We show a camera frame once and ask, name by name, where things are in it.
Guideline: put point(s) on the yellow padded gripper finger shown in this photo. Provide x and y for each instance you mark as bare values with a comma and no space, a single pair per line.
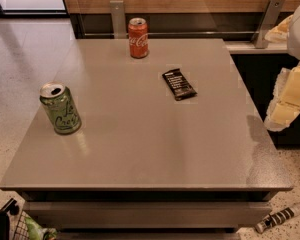
279,33
284,108

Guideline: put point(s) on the green LaCroix can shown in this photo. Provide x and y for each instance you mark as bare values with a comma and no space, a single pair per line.
57,101

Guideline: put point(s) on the orange Coca-Cola can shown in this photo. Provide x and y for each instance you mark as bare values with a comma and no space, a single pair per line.
138,37

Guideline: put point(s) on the black snack bar wrapper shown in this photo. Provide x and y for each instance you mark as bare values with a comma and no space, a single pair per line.
178,84

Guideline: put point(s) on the black white striped tube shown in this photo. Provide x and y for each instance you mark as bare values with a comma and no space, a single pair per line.
278,218

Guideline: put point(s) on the grey table drawer front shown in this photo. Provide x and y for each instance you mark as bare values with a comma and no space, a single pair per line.
119,215

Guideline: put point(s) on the green bag in basket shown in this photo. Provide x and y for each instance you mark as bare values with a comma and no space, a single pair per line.
37,232

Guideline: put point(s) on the black object bottom left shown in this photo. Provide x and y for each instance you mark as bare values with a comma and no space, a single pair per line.
11,207

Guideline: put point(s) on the right metal bracket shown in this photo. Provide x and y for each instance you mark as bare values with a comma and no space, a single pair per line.
267,22

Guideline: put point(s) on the metal bracket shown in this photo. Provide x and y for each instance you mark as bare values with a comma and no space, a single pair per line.
267,22
118,18

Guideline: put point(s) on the left metal bracket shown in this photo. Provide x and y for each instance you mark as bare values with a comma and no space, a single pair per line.
118,18

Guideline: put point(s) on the wire basket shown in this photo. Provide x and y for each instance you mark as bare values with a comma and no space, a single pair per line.
20,230

